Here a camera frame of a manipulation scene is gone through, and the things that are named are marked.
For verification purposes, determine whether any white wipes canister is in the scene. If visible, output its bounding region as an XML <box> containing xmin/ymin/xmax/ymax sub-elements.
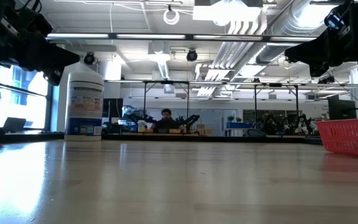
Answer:
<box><xmin>64</xmin><ymin>72</ymin><xmax>104</xmax><ymax>142</ymax></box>

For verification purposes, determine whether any white ceiling light panel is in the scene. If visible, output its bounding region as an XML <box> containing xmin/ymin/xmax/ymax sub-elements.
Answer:
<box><xmin>193</xmin><ymin>0</ymin><xmax>262</xmax><ymax>22</ymax></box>

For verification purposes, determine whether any open grey laptop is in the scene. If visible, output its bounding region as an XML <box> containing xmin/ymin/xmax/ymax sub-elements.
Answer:
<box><xmin>2</xmin><ymin>117</ymin><xmax>27</xmax><ymax>133</ymax></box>

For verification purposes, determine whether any black monitor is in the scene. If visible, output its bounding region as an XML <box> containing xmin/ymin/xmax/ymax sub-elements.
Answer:
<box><xmin>103</xmin><ymin>98</ymin><xmax>124</xmax><ymax>125</ymax></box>
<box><xmin>327</xmin><ymin>95</ymin><xmax>357</xmax><ymax>121</ymax></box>

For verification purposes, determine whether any blue planter box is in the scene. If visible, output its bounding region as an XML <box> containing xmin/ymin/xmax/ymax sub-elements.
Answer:
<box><xmin>226</xmin><ymin>121</ymin><xmax>254</xmax><ymax>130</ymax></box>

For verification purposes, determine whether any black office chair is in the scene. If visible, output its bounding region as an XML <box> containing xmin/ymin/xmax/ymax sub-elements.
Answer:
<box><xmin>244</xmin><ymin>128</ymin><xmax>267</xmax><ymax>138</ymax></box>

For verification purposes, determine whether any person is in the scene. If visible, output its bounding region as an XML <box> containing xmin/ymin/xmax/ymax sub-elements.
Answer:
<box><xmin>152</xmin><ymin>108</ymin><xmax>183</xmax><ymax>133</ymax></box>

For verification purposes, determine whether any white cable coil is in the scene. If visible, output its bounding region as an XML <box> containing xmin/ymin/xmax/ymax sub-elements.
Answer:
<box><xmin>162</xmin><ymin>8</ymin><xmax>180</xmax><ymax>26</ymax></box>

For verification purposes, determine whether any LED light bar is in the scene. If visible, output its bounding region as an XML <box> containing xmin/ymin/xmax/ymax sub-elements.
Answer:
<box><xmin>45</xmin><ymin>32</ymin><xmax>318</xmax><ymax>43</ymax></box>

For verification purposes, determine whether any red plastic basket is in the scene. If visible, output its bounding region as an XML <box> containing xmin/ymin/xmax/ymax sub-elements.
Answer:
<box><xmin>314</xmin><ymin>117</ymin><xmax>358</xmax><ymax>158</ymax></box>

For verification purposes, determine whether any cardboard box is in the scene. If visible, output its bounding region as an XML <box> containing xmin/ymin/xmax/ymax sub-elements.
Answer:
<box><xmin>196</xmin><ymin>124</ymin><xmax>214</xmax><ymax>136</ymax></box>

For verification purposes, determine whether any black station frame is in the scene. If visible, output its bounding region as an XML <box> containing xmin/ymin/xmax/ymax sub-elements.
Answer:
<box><xmin>253</xmin><ymin>83</ymin><xmax>300</xmax><ymax>125</ymax></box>
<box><xmin>141</xmin><ymin>80</ymin><xmax>191</xmax><ymax>125</ymax></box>

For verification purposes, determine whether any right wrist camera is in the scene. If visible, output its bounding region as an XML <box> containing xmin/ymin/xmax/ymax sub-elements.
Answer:
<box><xmin>323</xmin><ymin>8</ymin><xmax>347</xmax><ymax>32</ymax></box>

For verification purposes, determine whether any white ceiling duct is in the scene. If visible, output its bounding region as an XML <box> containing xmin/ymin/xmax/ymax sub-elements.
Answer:
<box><xmin>147</xmin><ymin>40</ymin><xmax>171</xmax><ymax>80</ymax></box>

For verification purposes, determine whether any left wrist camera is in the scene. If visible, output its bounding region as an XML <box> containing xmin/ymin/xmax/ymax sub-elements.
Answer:
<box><xmin>0</xmin><ymin>17</ymin><xmax>23</xmax><ymax>37</ymax></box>

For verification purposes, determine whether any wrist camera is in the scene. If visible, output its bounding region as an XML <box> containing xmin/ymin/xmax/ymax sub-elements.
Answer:
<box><xmin>0</xmin><ymin>17</ymin><xmax>23</xmax><ymax>37</ymax></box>
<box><xmin>323</xmin><ymin>8</ymin><xmax>347</xmax><ymax>32</ymax></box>

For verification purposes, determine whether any silver ventilation duct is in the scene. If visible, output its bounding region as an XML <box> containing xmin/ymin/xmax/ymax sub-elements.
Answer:
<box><xmin>255</xmin><ymin>0</ymin><xmax>326</xmax><ymax>65</ymax></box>

